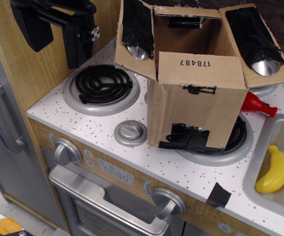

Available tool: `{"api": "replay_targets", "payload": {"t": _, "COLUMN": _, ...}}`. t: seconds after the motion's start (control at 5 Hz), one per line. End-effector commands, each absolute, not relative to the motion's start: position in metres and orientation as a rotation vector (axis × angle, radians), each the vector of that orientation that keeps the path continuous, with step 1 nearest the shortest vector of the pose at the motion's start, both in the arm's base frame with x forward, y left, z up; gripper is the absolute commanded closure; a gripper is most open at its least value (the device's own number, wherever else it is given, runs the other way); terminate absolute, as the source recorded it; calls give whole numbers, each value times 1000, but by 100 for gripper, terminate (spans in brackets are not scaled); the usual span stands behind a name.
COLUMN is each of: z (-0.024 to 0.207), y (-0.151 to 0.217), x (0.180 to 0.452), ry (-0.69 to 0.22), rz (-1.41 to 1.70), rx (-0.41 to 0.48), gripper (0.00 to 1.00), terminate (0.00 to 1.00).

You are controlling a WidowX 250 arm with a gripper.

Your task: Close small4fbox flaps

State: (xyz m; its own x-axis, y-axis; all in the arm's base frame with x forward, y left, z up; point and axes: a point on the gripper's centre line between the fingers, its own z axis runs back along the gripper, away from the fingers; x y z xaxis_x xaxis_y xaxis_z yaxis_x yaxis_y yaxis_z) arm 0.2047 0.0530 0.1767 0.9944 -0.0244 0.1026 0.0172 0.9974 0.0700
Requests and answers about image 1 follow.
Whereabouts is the yellow toy banana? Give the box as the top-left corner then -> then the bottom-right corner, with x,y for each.
255,145 -> 284,193

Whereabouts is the black front-right stove burner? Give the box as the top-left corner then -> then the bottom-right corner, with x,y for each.
176,114 -> 254,167

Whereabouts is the grey oven knob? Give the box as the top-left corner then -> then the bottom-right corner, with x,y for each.
54,138 -> 82,166
151,187 -> 186,219

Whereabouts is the grey rear-right burner ring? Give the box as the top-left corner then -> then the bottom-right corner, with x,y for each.
249,84 -> 280,98

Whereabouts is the red toy bottle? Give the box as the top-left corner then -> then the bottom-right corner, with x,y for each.
241,92 -> 278,118

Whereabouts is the grey right oven knob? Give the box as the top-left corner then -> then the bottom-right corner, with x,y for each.
151,187 -> 186,219

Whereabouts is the metal spoon under tape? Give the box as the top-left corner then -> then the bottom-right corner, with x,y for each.
127,42 -> 149,60
252,60 -> 281,77

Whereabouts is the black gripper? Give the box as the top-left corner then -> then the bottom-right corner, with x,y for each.
10,0 -> 100,69

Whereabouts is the grey round stovetop knob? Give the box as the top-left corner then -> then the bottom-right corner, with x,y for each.
114,120 -> 147,147

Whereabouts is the black front-left stove burner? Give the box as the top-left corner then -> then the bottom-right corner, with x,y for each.
63,64 -> 140,116

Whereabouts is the oven clock display panel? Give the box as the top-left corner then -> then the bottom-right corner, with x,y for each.
97,158 -> 135,186

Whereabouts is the grey left oven knob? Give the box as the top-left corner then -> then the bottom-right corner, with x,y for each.
54,138 -> 82,166

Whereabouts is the metal spoon under right tape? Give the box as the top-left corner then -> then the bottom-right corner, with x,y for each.
252,60 -> 281,77

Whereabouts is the metal spoon under left tape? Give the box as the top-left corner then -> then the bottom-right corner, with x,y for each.
127,42 -> 149,60

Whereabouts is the grey fridge door handle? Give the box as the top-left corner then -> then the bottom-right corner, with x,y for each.
0,82 -> 27,154

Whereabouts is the orange object on floor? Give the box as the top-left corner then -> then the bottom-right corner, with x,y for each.
0,218 -> 22,235

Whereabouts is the grey oven door with handle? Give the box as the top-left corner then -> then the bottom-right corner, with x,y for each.
42,148 -> 186,236

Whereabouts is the black tape piece on counter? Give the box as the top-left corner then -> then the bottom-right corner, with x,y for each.
205,182 -> 231,208

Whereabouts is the grey toy sink basin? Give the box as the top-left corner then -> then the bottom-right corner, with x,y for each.
243,114 -> 284,216

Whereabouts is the brown cardboard box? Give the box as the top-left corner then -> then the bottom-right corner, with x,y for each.
115,0 -> 284,151

